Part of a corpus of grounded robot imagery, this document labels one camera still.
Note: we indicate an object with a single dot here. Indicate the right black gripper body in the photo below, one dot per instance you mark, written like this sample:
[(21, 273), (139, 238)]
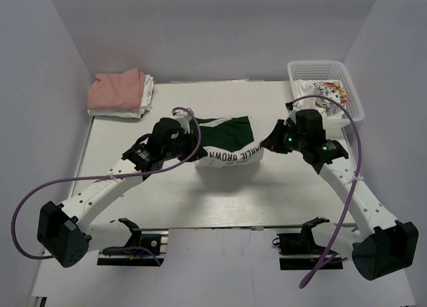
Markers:
[(277, 139)]

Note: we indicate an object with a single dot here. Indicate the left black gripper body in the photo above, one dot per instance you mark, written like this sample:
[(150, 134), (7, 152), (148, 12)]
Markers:
[(193, 148)]

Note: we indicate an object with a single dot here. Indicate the white and green t-shirt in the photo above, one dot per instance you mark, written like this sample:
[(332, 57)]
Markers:
[(228, 142)]

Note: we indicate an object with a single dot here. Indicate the pink t-shirt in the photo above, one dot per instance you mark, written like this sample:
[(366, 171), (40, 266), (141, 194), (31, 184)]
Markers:
[(117, 91)]

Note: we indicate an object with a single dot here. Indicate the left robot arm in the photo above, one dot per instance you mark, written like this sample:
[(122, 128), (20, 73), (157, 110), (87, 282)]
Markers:
[(64, 229)]

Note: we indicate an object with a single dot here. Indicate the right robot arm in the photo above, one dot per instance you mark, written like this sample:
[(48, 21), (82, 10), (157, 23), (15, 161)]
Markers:
[(382, 244)]

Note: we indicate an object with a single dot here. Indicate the white printed crumpled t-shirt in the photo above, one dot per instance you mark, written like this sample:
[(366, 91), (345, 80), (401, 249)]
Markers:
[(328, 94)]

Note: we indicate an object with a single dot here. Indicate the white plastic basket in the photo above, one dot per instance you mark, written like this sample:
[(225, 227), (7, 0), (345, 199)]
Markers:
[(328, 70)]

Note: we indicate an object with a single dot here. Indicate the white folded t-shirt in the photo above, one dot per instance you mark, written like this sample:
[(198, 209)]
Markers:
[(145, 104)]

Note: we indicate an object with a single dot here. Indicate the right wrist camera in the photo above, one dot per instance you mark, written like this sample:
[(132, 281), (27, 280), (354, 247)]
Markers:
[(292, 109)]

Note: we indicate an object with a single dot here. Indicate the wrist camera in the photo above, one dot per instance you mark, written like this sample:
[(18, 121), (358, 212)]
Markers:
[(183, 116), (292, 109)]

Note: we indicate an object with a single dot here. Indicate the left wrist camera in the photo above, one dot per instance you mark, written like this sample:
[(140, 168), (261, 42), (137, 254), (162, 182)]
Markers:
[(183, 116)]

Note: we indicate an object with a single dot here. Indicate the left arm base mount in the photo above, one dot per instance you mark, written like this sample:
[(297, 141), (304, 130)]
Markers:
[(143, 249)]

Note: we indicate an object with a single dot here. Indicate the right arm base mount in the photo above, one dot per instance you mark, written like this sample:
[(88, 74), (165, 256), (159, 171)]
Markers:
[(295, 253)]

